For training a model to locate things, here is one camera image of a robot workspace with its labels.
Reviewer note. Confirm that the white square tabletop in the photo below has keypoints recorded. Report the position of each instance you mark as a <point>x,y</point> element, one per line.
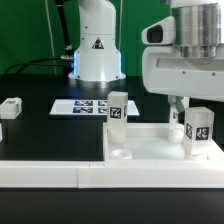
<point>145,141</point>

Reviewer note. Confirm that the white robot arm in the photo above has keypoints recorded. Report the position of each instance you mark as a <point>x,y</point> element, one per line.
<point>184,55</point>

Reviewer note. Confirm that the white block at left edge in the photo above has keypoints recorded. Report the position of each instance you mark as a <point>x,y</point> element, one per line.
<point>1,135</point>

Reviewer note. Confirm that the white marker plate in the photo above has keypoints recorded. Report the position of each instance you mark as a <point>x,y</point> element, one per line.
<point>79,107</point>

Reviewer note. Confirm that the white U-shaped fence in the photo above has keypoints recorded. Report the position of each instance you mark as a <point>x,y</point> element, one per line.
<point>207,173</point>

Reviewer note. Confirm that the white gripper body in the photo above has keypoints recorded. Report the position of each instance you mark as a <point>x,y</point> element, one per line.
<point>164,71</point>

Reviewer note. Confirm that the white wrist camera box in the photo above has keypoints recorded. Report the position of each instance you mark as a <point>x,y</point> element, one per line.
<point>160,33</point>

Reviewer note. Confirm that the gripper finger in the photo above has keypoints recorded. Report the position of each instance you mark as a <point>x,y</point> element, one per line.
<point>178,105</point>

